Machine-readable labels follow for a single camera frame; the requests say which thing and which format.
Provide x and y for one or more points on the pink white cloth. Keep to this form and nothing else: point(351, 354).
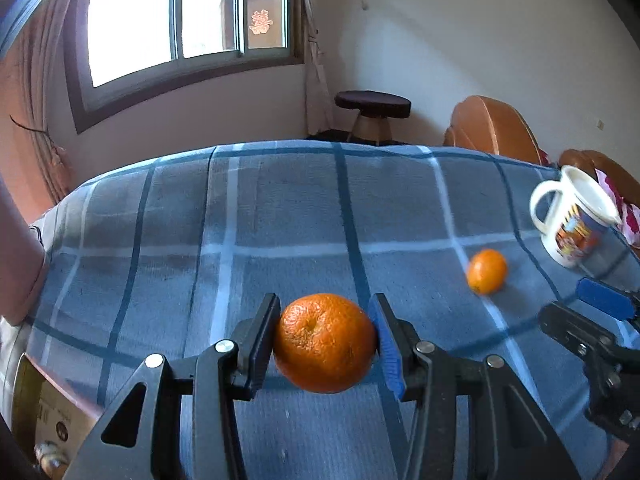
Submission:
point(629, 213)

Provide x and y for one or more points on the large orange mandarin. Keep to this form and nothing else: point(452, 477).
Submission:
point(324, 343)

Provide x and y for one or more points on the blue plaid tablecloth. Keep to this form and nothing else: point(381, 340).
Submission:
point(167, 255)

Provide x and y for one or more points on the small far orange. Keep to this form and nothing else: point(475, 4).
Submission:
point(487, 272)

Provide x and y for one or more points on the red gold tin box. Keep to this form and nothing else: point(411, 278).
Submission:
point(47, 408)

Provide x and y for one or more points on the brown leather sofa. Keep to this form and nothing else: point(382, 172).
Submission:
point(590, 161)

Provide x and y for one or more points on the pink curtain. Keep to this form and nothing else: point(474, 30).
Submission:
point(35, 171)

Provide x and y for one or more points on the window with dark frame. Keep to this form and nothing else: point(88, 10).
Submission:
point(120, 53)

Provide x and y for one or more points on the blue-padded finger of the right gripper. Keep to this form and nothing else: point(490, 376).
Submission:
point(618, 303)

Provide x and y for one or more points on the white printed mug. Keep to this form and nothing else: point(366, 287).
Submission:
point(572, 214)

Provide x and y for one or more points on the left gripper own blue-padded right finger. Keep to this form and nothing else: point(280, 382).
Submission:
point(509, 436)

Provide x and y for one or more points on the dark round stool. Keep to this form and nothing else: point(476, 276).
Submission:
point(375, 110)

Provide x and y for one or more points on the tan longan fruit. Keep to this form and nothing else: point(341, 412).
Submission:
point(52, 461)

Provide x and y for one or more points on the left gripper own black left finger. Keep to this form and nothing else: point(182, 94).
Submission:
point(138, 435)

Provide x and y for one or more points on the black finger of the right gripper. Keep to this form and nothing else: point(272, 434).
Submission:
point(577, 334)

